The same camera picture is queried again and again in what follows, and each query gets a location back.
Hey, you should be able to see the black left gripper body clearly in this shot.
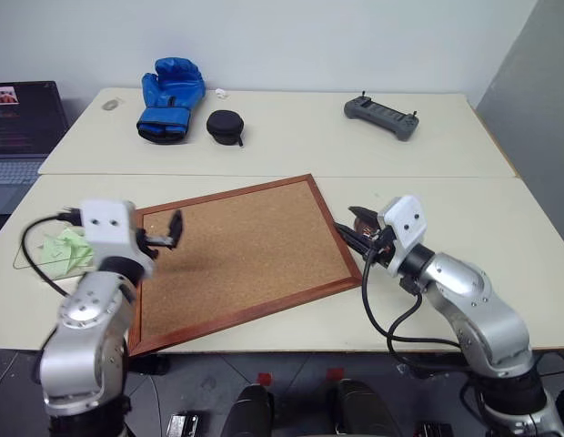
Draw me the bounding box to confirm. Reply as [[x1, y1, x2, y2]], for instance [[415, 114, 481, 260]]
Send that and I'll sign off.
[[136, 227, 174, 260]]

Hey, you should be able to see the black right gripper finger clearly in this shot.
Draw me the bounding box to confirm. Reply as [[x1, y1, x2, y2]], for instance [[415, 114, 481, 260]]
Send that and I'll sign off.
[[334, 221, 369, 256], [347, 206, 381, 223]]

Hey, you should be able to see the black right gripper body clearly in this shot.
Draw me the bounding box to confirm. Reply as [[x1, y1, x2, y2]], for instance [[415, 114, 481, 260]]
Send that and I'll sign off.
[[363, 218, 397, 268]]

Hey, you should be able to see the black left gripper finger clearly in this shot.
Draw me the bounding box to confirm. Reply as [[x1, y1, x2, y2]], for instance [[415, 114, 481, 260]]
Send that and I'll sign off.
[[166, 208, 186, 251]]

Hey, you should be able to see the wood-framed cork board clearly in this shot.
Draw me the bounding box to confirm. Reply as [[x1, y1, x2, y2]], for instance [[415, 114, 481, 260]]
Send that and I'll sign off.
[[126, 173, 364, 359]]

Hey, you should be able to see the brown bowl of pushpins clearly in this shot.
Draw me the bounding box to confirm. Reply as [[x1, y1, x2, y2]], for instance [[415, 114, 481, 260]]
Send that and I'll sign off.
[[354, 217, 381, 239]]

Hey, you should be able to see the grey handheld remote controller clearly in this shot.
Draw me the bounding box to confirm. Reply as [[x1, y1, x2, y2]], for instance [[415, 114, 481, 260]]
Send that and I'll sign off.
[[343, 90, 421, 142]]

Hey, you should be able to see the black round zip case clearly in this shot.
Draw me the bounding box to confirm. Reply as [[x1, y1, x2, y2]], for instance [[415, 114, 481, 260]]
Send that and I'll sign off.
[[206, 109, 246, 147]]

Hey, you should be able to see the black table foot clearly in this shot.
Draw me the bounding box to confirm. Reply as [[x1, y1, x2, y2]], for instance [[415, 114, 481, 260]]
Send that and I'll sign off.
[[131, 354, 169, 375], [399, 352, 465, 379]]

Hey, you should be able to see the clear flat tray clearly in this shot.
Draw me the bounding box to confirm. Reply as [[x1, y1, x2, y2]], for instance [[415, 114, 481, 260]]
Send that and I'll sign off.
[[12, 227, 96, 281]]

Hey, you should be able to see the blue boxing glove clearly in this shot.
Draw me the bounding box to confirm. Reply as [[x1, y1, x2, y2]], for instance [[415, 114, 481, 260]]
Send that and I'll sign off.
[[136, 56, 206, 146]]

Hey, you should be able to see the dark rounded shape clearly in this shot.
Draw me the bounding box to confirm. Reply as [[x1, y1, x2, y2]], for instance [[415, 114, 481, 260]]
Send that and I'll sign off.
[[222, 384, 277, 437], [327, 380, 392, 437]]

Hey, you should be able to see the grey open laptop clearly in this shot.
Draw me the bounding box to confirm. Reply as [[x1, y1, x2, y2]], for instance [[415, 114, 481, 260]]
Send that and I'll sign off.
[[0, 80, 69, 215]]

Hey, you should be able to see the black box on floor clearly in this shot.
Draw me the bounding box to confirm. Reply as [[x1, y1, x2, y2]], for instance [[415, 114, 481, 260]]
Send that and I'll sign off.
[[167, 412, 204, 437]]

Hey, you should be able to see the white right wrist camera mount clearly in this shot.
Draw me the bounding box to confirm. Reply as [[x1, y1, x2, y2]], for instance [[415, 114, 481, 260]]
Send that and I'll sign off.
[[377, 195, 428, 278]]

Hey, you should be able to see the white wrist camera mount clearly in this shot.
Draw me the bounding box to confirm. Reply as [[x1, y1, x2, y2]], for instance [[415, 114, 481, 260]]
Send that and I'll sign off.
[[79, 198, 156, 274], [377, 195, 428, 278]]

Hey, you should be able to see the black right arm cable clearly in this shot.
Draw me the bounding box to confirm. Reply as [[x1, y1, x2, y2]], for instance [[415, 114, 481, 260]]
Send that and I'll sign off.
[[361, 254, 465, 365]]

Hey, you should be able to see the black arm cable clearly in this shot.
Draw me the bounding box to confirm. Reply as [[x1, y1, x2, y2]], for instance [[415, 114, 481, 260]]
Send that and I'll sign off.
[[361, 254, 465, 365], [20, 207, 87, 297]]

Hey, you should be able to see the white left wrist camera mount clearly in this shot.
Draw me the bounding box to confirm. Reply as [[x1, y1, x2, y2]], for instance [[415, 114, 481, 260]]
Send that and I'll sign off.
[[79, 198, 156, 274]]

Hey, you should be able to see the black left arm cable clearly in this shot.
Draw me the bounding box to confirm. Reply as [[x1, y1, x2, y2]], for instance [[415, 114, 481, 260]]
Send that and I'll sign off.
[[20, 207, 87, 297]]

